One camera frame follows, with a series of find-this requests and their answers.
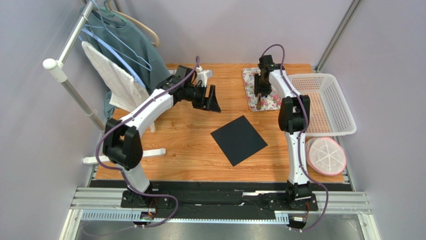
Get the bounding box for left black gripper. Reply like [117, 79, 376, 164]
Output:
[184, 84, 222, 114]

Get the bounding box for iridescent knife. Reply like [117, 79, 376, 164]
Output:
[256, 93, 262, 111]

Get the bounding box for black paper napkin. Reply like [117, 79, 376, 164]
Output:
[210, 115, 268, 167]

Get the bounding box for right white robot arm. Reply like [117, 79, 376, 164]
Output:
[254, 55, 319, 211]

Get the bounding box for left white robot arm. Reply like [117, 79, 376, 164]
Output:
[102, 65, 221, 197]

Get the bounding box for floral tray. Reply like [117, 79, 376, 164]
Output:
[242, 67, 282, 112]

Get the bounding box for white plastic basket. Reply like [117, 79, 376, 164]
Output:
[288, 73, 357, 137]

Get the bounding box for wooden hanger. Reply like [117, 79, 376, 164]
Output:
[104, 0, 161, 48]

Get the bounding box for white towel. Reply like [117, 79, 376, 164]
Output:
[81, 41, 150, 112]

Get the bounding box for pink rimmed mesh cover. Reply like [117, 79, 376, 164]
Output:
[305, 137, 347, 176]

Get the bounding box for teal shirt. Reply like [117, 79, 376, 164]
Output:
[81, 10, 171, 112]

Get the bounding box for blue hanger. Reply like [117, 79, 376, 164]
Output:
[82, 8, 161, 90]

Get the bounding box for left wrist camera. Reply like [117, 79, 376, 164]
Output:
[195, 66, 213, 87]

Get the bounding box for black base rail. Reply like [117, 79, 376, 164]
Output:
[89, 180, 354, 221]

